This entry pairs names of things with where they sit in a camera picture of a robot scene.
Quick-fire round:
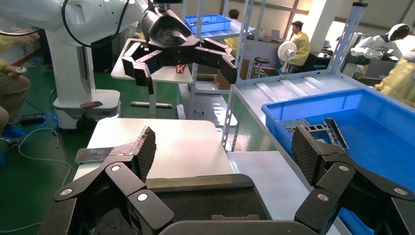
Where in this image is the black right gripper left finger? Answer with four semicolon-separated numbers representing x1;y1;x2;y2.
39;125;176;235

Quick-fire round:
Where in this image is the white humanoid robot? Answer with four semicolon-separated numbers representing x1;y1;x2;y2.
350;23;411;78

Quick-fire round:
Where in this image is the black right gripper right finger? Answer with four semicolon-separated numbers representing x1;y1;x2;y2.
291;124;415;235

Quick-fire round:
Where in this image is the brown cardboard box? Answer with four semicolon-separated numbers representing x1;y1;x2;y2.
214;60;250;91

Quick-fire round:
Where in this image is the grey flat slab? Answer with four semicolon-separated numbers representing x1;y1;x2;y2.
75;147;115;164

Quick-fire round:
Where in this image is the white handheld controller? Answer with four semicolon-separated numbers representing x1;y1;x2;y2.
7;66;27;78

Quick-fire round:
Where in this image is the white pedestal fan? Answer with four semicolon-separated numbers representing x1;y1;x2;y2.
277;41;298;74

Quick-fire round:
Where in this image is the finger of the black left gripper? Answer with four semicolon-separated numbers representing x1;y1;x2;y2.
194;38;238;86
121;42;163;95

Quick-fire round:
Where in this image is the black foam container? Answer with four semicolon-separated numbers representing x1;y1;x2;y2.
94;174;271;235

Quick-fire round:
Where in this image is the white background table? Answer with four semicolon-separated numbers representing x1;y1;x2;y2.
111;38;194;118

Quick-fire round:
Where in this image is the seated person in yellow coat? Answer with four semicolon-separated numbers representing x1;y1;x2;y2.
224;8;242;57

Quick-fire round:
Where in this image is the white metal shelf rack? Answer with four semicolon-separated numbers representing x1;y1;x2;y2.
222;0;415;235

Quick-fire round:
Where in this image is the small blue plastic bin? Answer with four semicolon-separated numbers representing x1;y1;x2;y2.
184;13;232;35

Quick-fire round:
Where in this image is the large blue plastic bin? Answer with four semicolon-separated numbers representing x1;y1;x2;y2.
262;88;415;235

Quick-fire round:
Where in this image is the black round stool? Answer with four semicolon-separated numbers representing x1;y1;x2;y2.
254;57;271;78

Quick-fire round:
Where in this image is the blue shoe cover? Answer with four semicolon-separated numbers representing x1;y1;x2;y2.
2;124;26;139

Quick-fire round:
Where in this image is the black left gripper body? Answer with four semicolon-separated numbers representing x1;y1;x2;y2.
141;8;202;68

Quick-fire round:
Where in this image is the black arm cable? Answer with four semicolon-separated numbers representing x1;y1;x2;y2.
0;28;43;37
61;0;131;49

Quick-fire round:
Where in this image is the silver perforated metal part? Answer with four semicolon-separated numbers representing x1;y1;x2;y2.
323;118;349;152
293;124;326;136

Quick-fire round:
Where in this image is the white floor cable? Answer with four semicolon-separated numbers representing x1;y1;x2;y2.
0;127;72;234

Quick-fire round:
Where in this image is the white background shelf rack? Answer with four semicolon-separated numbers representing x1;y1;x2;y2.
180;0;257;121

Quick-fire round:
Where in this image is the seated operator in beige trousers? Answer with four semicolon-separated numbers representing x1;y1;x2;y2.
0;29;40;137

